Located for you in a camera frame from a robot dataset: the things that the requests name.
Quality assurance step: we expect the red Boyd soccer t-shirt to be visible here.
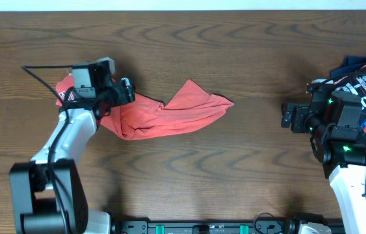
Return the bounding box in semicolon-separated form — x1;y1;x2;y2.
55;75;235;141

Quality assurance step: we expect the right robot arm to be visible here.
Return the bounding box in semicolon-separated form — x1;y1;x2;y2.
281;81;366;233

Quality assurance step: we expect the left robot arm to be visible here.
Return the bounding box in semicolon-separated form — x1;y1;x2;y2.
9;57;135;234

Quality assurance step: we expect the black rail cable loop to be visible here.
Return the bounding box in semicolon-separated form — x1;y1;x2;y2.
253;212;284;234

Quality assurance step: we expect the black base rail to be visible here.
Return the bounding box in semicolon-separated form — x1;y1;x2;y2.
121;220;285;234

